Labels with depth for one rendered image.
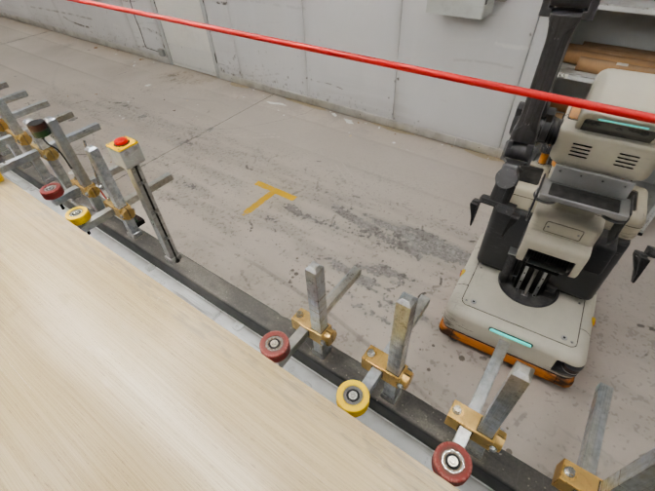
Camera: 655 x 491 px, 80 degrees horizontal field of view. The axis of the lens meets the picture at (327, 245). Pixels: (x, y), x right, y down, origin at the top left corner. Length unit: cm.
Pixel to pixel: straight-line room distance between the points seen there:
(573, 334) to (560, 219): 66
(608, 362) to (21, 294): 248
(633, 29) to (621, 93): 186
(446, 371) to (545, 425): 46
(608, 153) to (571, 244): 36
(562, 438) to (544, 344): 41
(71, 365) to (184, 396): 33
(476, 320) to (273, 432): 126
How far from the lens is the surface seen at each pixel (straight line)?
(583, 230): 162
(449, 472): 96
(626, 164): 148
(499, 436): 110
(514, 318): 203
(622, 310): 271
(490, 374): 118
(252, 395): 102
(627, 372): 246
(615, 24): 321
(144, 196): 147
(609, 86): 136
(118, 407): 113
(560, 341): 203
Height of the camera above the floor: 181
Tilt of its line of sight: 44 degrees down
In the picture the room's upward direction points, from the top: 3 degrees counter-clockwise
